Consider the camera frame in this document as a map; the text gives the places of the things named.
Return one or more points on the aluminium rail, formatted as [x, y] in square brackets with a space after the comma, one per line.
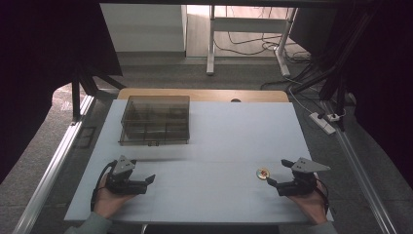
[52, 169]
[360, 169]

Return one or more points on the person's left hand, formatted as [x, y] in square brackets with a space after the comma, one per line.
[108, 201]

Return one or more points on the white power strip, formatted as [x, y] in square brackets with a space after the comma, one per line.
[322, 123]

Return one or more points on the black curtain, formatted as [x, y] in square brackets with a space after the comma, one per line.
[380, 65]
[42, 65]

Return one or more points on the dark floor socket cover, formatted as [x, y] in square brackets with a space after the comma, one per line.
[86, 137]

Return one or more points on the round gold badge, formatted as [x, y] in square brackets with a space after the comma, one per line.
[262, 173]

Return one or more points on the white table mat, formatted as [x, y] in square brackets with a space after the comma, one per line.
[211, 146]

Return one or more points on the black metal stand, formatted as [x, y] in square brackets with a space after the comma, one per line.
[77, 94]
[334, 81]

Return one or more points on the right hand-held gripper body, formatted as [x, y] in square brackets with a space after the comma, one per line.
[302, 185]

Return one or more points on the person's right hand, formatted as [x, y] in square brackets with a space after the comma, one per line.
[308, 203]

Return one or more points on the white plug adapter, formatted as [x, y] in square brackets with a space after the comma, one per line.
[335, 117]

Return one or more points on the white cabinet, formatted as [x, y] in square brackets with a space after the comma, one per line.
[142, 27]

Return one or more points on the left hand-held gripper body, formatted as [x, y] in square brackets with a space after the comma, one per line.
[120, 182]

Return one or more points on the white desk frame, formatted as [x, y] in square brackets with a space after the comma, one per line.
[248, 24]

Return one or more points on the clear dark compartment box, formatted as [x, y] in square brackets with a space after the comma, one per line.
[156, 120]

